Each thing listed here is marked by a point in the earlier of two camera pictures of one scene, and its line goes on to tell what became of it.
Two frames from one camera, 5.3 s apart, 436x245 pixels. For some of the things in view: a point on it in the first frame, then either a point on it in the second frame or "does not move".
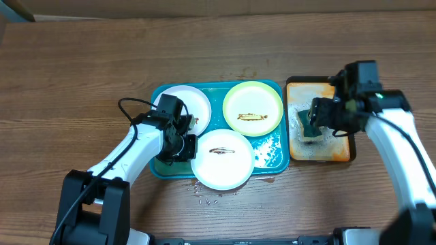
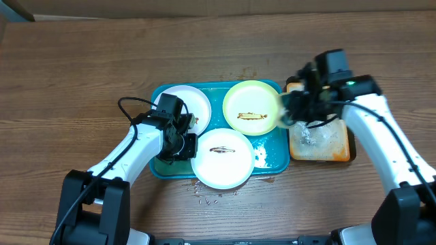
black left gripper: (190, 152) does not move
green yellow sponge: (308, 131) to (281, 111)
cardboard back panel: (50, 9) does not move
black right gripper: (320, 116) to (294, 110)
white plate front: (225, 160) does not move
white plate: (195, 103) does not move
